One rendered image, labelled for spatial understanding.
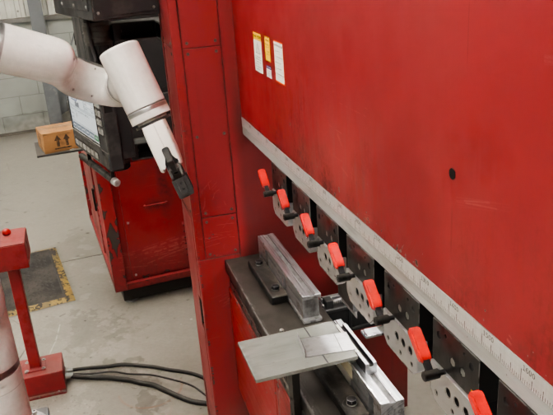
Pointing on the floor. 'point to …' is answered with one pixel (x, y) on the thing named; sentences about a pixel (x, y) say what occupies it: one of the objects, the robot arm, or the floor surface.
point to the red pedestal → (36, 372)
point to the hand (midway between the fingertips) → (185, 189)
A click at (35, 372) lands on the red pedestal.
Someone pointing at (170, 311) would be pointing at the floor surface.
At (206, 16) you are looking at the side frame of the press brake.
